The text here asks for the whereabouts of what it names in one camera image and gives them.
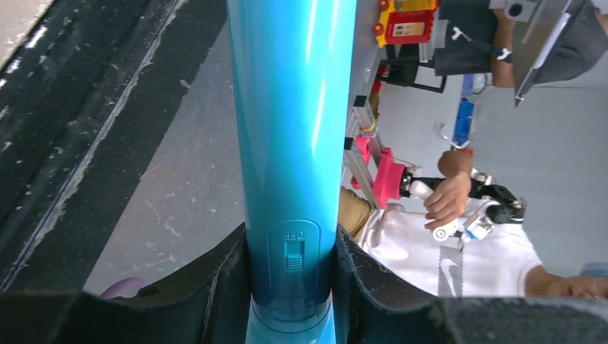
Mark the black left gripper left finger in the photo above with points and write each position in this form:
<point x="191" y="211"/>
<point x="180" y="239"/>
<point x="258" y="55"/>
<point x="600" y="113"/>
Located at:
<point x="206" y="301"/>

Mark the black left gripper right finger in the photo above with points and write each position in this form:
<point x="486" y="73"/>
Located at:
<point x="373" y="305"/>

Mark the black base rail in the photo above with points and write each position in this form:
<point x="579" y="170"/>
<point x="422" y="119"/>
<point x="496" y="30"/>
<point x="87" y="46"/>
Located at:
<point x="85" y="102"/>

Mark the blue microphone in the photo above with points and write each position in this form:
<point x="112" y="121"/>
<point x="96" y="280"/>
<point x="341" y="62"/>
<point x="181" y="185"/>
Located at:
<point x="291" y="64"/>

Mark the red yellow toy block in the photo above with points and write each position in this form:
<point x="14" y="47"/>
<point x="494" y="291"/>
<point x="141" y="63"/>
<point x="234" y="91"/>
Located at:
<point x="405" y="21"/>

